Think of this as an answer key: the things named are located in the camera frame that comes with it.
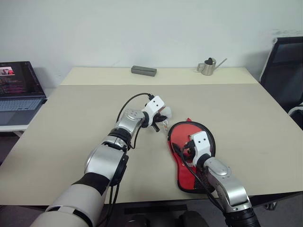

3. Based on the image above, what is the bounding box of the silver metal watering can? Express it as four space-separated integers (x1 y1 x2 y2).
196 57 228 77

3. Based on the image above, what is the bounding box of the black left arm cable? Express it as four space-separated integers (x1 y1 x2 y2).
107 93 153 227

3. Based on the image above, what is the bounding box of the white side table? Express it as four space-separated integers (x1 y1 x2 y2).
0 123 31 137

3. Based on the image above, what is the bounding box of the open laptop computer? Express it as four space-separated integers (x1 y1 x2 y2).
0 61 48 126

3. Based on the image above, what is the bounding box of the black office chair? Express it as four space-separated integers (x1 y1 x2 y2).
258 36 303 130

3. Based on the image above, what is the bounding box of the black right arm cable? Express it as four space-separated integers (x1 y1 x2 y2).
179 147 228 215

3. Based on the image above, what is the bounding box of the gray rectangular box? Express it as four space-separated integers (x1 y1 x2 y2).
131 65 158 78

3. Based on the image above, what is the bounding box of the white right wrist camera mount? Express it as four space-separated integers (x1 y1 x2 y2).
190 131 212 166

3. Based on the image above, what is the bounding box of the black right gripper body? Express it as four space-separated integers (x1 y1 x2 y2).
181 139 197 167

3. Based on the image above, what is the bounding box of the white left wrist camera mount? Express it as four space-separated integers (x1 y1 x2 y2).
143 95 166 122

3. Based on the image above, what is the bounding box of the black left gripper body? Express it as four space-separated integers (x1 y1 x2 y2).
147 113 166 133

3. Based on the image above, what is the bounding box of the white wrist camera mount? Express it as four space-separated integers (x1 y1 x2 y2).
190 131 212 166
143 95 166 122

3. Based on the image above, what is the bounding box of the black and red paddle case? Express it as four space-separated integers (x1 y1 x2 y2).
166 117 220 194

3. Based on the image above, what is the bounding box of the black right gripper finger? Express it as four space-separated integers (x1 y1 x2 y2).
172 142 185 155

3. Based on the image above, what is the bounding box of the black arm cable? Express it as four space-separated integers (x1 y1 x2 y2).
107 93 153 227
179 147 228 215

